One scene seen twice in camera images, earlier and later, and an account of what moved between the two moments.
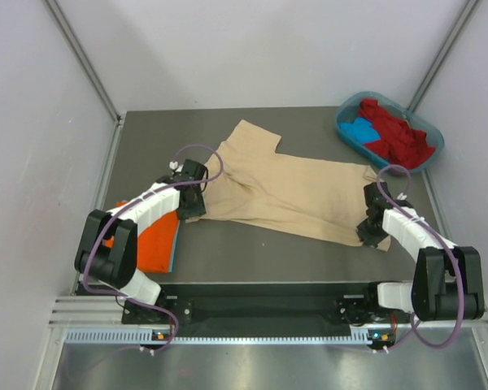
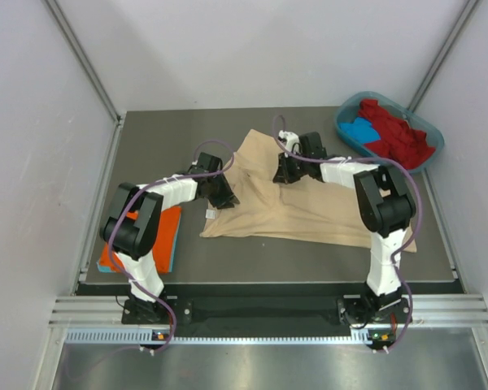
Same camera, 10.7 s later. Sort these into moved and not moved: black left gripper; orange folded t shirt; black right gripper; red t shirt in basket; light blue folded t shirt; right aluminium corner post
Moved: black left gripper; black right gripper
Not moved: light blue folded t shirt; orange folded t shirt; red t shirt in basket; right aluminium corner post
